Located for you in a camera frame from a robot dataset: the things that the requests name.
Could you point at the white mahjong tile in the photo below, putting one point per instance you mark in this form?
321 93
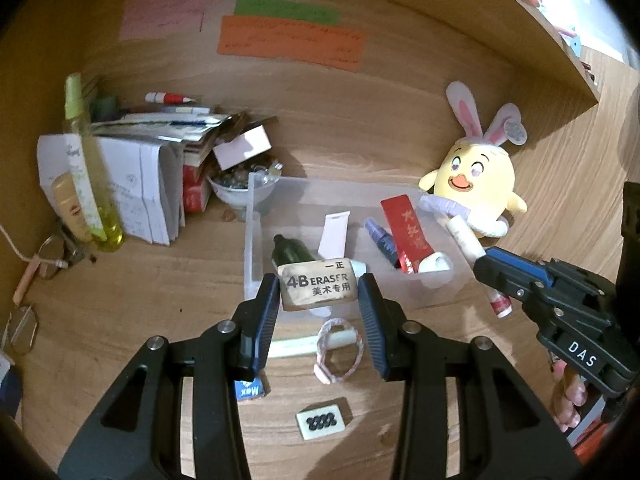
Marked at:
321 419

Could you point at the clear frame glasses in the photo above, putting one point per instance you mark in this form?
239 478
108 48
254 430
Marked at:
22 327

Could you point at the yellow green spray bottle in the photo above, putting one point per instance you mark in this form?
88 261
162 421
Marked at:
100 200

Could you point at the pink sticky note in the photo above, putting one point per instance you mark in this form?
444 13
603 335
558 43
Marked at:
160 15

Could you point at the pale green stick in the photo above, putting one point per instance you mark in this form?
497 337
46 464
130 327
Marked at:
345 337

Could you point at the dark green bottle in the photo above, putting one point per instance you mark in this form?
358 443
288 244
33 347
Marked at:
295 251

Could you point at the pink wooden stick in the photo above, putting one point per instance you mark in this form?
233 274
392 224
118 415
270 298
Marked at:
27 280

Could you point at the red white marker pen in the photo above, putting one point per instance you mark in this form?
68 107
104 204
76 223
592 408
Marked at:
167 98

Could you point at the clear plastic storage box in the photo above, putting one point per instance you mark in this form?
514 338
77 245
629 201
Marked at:
300 200

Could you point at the pinkish white squeeze tube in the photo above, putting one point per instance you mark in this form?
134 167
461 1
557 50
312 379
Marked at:
334 235

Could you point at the orange sticky note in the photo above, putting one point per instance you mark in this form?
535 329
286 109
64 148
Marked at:
290 45

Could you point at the white tape roll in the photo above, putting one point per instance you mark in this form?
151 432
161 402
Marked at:
440 260

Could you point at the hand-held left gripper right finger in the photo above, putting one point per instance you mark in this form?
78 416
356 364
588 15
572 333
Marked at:
372 325

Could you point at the white printed eraser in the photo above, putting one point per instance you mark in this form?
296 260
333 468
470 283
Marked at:
317 285

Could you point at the yellow chick plush toy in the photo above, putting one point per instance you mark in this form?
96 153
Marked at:
480 175

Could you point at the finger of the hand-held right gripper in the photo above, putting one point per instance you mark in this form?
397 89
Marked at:
505 280
520 266

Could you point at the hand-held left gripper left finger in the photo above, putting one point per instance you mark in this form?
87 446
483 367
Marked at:
267 315

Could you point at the person's right hand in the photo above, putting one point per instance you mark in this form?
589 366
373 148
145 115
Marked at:
565 400

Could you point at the small dark blue box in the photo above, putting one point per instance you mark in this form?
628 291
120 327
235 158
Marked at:
248 390

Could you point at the green sticky note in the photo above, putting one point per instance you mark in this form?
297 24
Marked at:
287 11

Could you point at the small white cardboard box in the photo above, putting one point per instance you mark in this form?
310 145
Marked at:
242 147

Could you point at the beige cosmetic tube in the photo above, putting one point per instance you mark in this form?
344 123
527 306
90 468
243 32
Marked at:
67 205

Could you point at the thin frame glasses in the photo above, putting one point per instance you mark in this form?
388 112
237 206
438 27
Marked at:
55 255

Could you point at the red white lip balm tube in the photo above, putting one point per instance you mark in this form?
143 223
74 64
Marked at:
465 240

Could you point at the stack of books and papers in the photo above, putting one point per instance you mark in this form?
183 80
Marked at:
165 125

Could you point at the purple cap spray bottle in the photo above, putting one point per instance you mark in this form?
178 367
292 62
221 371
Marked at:
382 242

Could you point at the red book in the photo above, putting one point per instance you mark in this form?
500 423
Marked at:
196 190

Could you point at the glass bowl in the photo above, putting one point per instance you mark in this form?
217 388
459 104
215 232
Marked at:
235 190

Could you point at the white folded papers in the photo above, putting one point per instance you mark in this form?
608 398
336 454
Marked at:
140 190

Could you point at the red tea packet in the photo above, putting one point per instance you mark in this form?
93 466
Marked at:
407 235

